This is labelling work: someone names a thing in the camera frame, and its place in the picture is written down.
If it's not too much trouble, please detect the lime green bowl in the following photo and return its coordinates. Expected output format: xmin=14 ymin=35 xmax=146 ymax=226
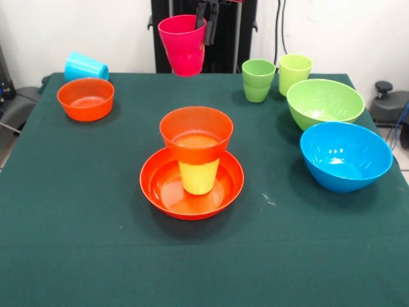
xmin=286 ymin=78 xmax=366 ymax=132

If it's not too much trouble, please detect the grey stand base with knob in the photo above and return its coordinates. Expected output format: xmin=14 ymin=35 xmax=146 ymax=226
xmin=370 ymin=80 xmax=409 ymax=129

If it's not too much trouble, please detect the black equipment box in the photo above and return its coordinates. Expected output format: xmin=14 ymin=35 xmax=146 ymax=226
xmin=0 ymin=44 xmax=17 ymax=103

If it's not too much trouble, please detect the black hanging cable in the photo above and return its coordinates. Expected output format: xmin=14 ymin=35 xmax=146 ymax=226
xmin=274 ymin=0 xmax=290 ymax=55

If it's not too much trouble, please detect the blue cable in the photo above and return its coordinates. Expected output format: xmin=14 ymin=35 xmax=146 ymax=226
xmin=393 ymin=102 xmax=409 ymax=151

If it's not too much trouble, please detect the dark green tablecloth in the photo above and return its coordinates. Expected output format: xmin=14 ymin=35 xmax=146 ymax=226
xmin=0 ymin=72 xmax=409 ymax=307

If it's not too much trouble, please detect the yellow cup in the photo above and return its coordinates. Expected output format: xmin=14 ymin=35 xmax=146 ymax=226
xmin=178 ymin=159 xmax=220 ymax=196

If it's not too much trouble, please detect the pink cup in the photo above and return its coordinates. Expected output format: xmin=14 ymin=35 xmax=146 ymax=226
xmin=157 ymin=14 xmax=208 ymax=77

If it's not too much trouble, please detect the small orange bowl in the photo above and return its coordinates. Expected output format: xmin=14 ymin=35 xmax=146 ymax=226
xmin=57 ymin=77 xmax=115 ymax=122
xmin=159 ymin=106 xmax=235 ymax=165

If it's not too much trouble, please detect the blue bowl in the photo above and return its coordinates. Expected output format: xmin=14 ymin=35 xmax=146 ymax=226
xmin=299 ymin=121 xmax=394 ymax=193

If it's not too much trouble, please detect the large orange bowl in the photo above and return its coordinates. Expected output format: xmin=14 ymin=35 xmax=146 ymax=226
xmin=139 ymin=147 xmax=245 ymax=221

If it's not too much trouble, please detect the blue cup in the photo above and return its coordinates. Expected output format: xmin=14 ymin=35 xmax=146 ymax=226
xmin=64 ymin=52 xmax=110 ymax=82

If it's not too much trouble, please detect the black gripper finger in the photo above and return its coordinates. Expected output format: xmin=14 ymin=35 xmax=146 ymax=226
xmin=195 ymin=0 xmax=208 ymax=29
xmin=203 ymin=0 xmax=220 ymax=47

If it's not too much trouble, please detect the lime green cup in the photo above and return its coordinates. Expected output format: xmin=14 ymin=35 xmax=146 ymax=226
xmin=279 ymin=53 xmax=313 ymax=97

